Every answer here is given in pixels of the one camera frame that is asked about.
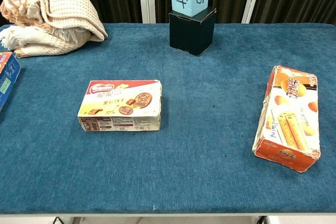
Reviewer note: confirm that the blue felt table cover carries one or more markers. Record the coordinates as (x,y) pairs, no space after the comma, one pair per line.
(183,161)

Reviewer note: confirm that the orange egg roll box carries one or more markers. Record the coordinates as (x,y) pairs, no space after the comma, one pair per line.
(288,119)

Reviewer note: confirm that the beige knitted blanket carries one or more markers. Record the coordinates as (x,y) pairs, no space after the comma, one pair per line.
(52,11)

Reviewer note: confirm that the black cardboard box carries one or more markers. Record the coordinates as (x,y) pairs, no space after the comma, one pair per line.
(191,35)

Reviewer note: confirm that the white red cookie box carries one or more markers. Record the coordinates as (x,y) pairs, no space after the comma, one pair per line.
(118,103)

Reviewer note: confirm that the blue edged snack box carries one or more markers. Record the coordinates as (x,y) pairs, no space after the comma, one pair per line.
(8,77)

